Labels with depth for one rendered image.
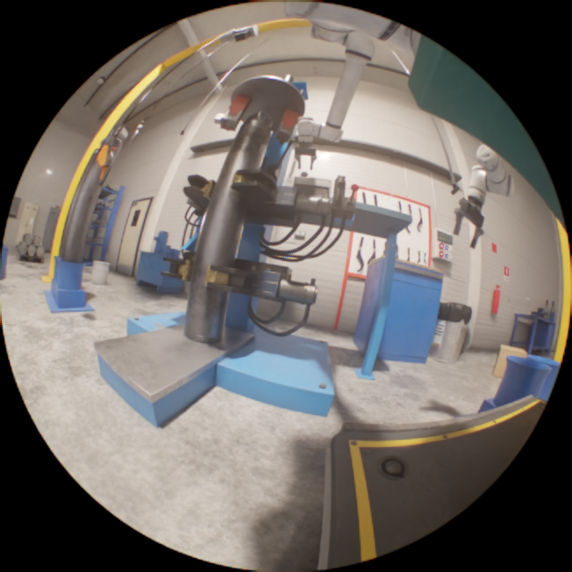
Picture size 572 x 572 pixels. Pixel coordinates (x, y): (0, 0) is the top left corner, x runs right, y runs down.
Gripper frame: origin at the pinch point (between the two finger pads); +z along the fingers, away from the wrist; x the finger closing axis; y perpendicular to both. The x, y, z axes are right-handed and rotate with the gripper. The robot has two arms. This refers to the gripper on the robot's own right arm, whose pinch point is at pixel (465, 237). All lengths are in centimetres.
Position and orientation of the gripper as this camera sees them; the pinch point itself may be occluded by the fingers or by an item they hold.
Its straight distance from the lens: 90.0
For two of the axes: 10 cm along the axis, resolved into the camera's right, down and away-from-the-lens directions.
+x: 9.5, 3.0, -0.1
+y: -1.3, 3.8, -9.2
